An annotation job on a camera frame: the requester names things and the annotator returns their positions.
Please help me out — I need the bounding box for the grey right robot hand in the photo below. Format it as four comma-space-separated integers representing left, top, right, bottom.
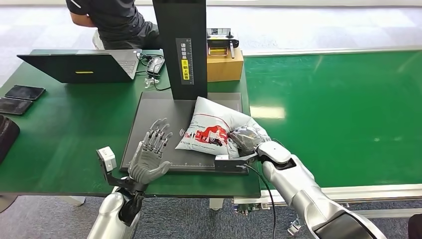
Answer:
228, 123, 272, 158

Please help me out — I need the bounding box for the brown cardboard box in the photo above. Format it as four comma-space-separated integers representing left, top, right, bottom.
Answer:
207, 47, 245, 83

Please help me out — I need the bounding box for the white plastic mail package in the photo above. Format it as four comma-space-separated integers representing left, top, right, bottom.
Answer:
175, 96, 266, 159

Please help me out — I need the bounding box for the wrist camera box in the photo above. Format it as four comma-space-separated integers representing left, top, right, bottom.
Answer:
214, 153, 259, 173
96, 146, 117, 173

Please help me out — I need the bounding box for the black remote controller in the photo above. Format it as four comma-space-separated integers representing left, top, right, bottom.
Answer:
207, 28, 240, 59

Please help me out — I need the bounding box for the person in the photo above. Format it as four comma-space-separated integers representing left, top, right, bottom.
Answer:
65, 0, 162, 51

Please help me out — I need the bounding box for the white table leg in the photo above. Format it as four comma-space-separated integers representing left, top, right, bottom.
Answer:
209, 198, 225, 211
56, 196, 86, 206

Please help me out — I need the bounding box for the black laptop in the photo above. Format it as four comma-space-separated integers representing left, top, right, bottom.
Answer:
17, 49, 142, 84

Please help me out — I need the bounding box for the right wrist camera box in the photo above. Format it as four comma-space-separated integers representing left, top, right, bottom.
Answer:
214, 153, 259, 173

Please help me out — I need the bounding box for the grey power adapter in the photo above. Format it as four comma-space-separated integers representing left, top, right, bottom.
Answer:
146, 56, 166, 75

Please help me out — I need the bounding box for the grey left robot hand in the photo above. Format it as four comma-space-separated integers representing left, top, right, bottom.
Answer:
127, 118, 173, 185

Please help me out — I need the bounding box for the black adapter cable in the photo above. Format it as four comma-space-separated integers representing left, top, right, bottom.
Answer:
135, 51, 172, 91

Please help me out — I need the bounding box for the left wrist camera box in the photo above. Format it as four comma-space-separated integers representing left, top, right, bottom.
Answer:
96, 146, 117, 173

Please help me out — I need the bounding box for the black smartphone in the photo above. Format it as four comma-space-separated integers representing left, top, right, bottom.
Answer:
0, 97, 34, 116
4, 85, 46, 101

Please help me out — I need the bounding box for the black delivery box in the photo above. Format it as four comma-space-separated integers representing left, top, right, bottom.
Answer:
0, 115, 20, 164

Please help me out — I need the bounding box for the green conveyor belt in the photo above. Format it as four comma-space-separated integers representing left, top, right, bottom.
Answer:
234, 46, 422, 219

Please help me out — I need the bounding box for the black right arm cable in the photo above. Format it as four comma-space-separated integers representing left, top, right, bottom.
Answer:
245, 163, 278, 239

